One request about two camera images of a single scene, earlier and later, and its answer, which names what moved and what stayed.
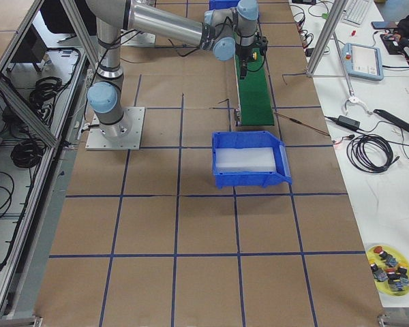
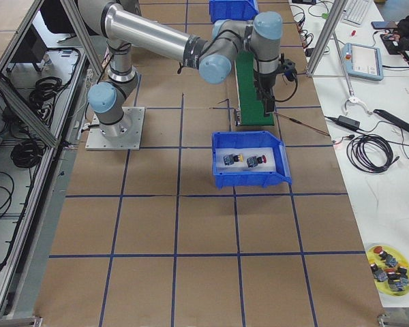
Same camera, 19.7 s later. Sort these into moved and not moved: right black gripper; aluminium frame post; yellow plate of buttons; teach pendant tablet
Moved: right black gripper
Not moved: teach pendant tablet; yellow plate of buttons; aluminium frame post
